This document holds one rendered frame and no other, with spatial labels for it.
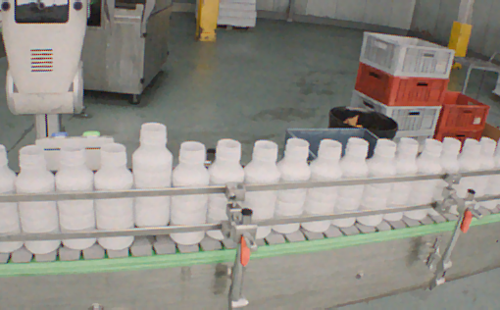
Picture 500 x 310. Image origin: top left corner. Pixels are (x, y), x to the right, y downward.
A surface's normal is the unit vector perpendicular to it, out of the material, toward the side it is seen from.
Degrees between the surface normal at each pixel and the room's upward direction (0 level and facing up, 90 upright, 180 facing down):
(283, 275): 90
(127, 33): 90
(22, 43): 90
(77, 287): 90
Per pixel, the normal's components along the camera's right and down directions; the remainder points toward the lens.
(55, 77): 0.33, 0.43
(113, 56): 0.02, 0.41
